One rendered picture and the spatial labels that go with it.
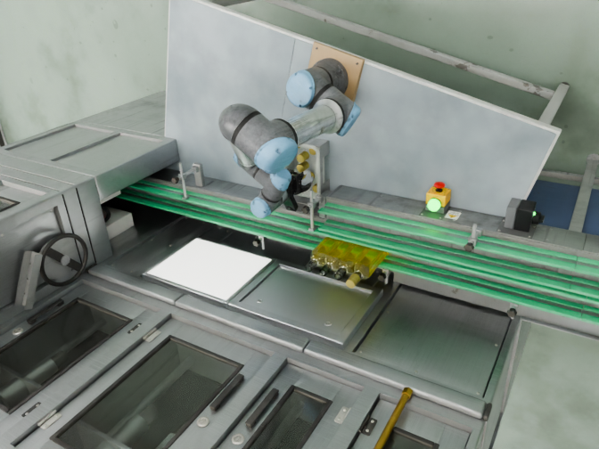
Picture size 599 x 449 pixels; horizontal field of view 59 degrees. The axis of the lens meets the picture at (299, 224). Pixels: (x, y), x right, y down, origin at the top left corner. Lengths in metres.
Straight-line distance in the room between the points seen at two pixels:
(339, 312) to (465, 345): 0.43
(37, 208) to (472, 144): 1.57
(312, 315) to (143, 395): 0.61
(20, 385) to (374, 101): 1.52
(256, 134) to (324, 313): 0.74
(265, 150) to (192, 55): 1.04
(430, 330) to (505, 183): 0.56
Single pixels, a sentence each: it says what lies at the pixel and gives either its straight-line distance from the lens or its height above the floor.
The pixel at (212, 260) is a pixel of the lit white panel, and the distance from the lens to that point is 2.23.
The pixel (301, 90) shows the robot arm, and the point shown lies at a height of 1.00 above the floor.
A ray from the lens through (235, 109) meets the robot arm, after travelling 1.49.
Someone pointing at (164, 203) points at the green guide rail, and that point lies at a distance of 2.57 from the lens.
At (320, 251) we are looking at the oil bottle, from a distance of 1.95.
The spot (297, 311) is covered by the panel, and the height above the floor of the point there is 1.24.
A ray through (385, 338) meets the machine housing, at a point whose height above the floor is 1.19.
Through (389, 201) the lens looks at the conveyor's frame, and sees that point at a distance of 2.02.
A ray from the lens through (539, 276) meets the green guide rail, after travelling 1.86.
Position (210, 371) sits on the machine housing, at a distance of 1.79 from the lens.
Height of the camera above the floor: 2.51
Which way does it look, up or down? 48 degrees down
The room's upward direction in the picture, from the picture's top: 131 degrees counter-clockwise
